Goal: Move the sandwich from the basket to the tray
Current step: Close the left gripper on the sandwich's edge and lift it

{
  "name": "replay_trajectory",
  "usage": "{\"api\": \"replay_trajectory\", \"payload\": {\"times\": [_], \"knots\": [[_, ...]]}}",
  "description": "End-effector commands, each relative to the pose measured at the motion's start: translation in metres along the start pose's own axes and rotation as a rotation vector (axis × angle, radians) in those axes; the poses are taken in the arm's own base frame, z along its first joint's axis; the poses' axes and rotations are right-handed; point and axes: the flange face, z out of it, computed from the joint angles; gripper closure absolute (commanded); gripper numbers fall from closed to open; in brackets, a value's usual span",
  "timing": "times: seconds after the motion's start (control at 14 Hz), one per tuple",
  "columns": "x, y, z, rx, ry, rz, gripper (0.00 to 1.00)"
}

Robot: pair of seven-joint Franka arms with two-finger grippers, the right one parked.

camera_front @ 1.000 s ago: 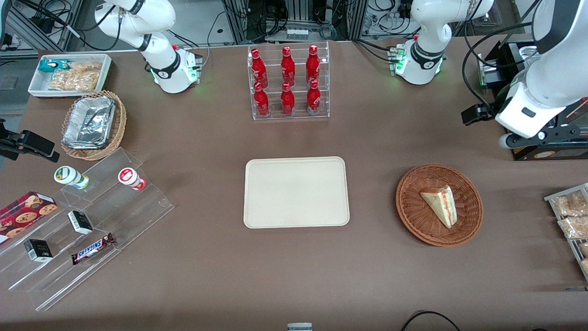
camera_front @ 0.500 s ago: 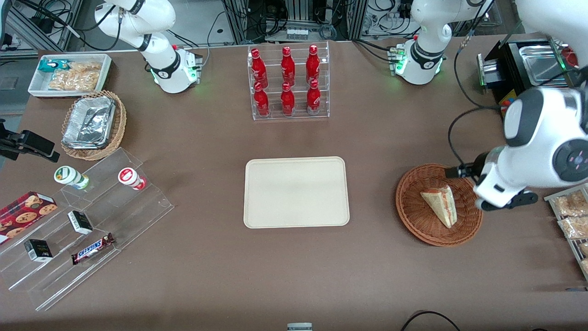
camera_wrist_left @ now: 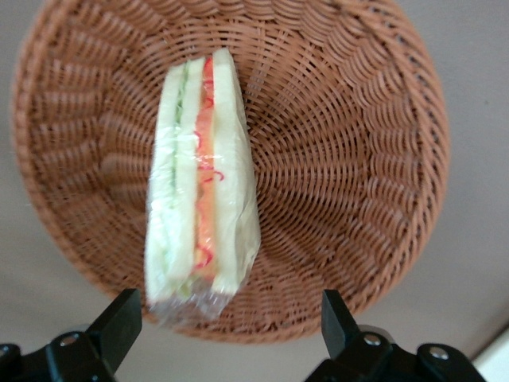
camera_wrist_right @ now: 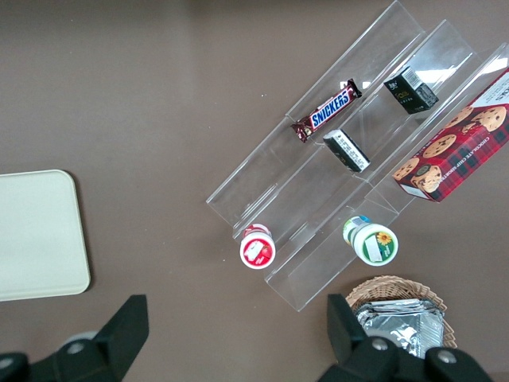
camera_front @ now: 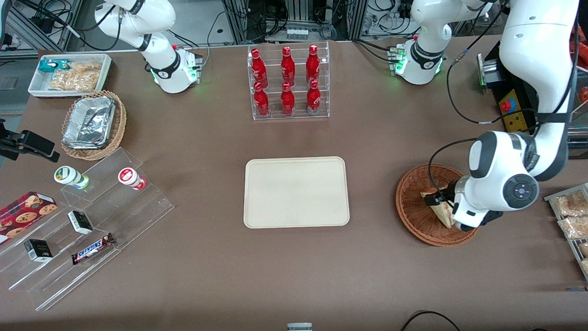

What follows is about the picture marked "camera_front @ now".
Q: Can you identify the green lid yogurt cup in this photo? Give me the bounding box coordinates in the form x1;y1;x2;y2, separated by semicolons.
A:
54;165;90;190

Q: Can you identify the beige plastic tray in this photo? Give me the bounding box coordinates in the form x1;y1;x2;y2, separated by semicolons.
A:
243;156;351;229

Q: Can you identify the aluminium foil container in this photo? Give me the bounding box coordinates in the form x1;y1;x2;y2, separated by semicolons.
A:
62;96;116;149

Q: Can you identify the black floor cable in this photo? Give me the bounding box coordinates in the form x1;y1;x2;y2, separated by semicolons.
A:
400;311;462;331

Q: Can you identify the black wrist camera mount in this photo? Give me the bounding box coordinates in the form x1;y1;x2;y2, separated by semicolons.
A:
478;209;504;230

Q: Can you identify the red cookie box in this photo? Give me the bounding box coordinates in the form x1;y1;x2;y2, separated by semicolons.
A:
0;191;58;244

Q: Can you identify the grey socket strip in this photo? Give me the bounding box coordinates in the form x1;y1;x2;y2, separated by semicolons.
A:
266;27;309;42

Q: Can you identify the clear bag of pastry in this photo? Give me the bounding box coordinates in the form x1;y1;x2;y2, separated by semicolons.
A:
554;191;588;217
558;216;588;240

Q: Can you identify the oval light wicker basket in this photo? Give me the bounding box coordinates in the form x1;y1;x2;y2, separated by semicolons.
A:
61;90;127;161

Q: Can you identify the clear bag of crackers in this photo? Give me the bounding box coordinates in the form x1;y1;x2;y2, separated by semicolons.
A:
48;62;102;91

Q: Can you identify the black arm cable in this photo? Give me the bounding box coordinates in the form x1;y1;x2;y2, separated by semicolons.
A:
428;137;479;204

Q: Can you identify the teal snack packet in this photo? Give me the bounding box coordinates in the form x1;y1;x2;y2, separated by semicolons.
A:
38;59;70;73

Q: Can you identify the triangular sandwich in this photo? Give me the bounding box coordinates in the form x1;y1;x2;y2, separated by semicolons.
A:
420;186;456;229

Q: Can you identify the metal wire tray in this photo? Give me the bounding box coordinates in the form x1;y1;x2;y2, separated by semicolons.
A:
544;183;588;281

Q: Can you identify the black clamp mount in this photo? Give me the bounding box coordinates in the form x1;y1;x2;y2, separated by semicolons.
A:
0;119;60;163

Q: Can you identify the small black white box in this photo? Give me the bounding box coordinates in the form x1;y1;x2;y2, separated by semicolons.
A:
24;239;53;263
68;211;93;235

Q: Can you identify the snickers chocolate bar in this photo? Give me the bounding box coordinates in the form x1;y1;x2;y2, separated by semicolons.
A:
71;233;115;265

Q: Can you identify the red lid yogurt cup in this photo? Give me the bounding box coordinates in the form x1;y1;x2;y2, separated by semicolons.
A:
118;167;147;191

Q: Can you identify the red cola bottle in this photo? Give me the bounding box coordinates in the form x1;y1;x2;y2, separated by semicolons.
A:
250;48;268;88
306;79;322;114
281;46;296;86
253;83;270;116
306;44;321;84
280;82;296;115

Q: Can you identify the clear acrylic bottle rack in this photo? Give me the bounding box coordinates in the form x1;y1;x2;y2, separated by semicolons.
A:
247;41;330;121

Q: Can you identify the clear acrylic step stand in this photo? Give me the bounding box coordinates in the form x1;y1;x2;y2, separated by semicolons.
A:
0;147;175;312

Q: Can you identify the round brown wicker basket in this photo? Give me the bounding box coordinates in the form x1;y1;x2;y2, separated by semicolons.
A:
396;164;481;247

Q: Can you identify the white rectangular snack bin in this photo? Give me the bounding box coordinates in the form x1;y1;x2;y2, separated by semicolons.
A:
28;53;112;99

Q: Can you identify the black food warmer machine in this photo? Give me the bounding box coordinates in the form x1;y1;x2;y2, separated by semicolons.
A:
477;40;588;160

